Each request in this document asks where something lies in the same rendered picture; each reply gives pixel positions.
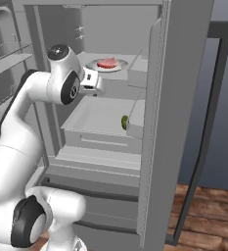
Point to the grey plate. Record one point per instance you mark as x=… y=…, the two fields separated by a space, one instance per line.
x=118 y=67

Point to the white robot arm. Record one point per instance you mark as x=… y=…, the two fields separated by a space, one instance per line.
x=17 y=137

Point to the grey fridge door with bins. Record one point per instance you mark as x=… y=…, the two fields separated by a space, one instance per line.
x=177 y=98

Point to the grey fridge crisper drawer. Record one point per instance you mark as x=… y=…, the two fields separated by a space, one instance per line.
x=102 y=124

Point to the grey fridge door with shelves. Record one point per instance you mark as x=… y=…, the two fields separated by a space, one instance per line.
x=4 y=62

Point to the grey fridge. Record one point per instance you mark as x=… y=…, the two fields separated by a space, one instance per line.
x=96 y=29

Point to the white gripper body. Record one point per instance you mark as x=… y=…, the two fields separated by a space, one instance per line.
x=93 y=89

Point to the red raw steak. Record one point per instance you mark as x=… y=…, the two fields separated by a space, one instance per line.
x=107 y=63

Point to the grey freezer drawer front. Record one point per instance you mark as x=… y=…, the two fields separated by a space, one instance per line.
x=112 y=209

